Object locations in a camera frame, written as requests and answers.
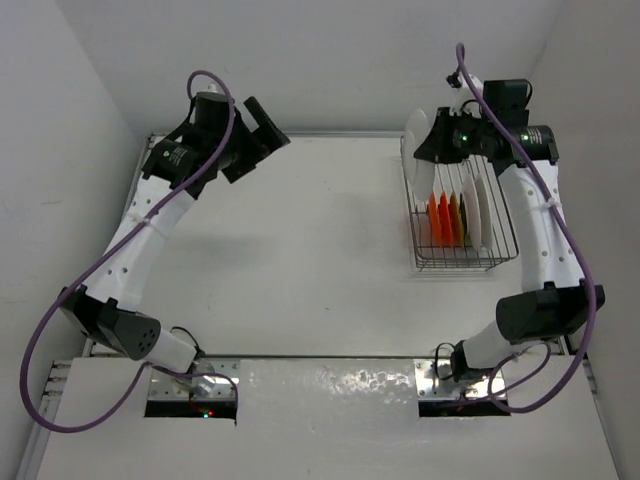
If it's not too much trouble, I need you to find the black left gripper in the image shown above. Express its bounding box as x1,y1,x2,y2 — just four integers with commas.
211,98,287,182

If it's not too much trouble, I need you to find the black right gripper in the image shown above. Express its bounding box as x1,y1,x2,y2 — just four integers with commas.
415,106,492,164

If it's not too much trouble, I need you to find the white plate green red rim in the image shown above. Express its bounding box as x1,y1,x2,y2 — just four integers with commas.
401,108,436,201

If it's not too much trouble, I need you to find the white plate red lettering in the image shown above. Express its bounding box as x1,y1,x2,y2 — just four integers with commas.
462,175,483,251

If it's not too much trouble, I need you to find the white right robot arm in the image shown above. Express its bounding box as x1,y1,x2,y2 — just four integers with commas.
401,73,605,382

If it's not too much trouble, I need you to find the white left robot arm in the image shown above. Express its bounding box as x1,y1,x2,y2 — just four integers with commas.
61,90,290,374

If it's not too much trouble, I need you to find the plain white plate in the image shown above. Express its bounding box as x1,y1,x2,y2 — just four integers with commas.
475,177,493,250

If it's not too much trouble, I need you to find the yellow rimmed dark plate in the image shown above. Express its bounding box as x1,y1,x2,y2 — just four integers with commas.
449,192,470,247

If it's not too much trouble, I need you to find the orange plastic plate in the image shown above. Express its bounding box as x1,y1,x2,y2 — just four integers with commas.
438,192,454,247
427,193,443,247

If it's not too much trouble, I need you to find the white front cover panel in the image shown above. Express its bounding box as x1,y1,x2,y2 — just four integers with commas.
38,359,617,479

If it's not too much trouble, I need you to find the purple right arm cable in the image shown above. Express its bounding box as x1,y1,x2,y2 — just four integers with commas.
453,42,605,412

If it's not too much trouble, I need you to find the grey wire dish rack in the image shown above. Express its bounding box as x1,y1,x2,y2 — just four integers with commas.
402,156,519,273

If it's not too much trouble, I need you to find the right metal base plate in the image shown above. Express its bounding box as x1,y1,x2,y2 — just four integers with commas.
413,358,489,403

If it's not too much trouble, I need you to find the metal base plate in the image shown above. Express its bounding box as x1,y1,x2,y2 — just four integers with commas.
148,357,240,401
413,358,489,403

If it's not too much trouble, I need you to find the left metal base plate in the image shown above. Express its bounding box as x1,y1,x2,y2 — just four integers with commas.
148,357,240,401

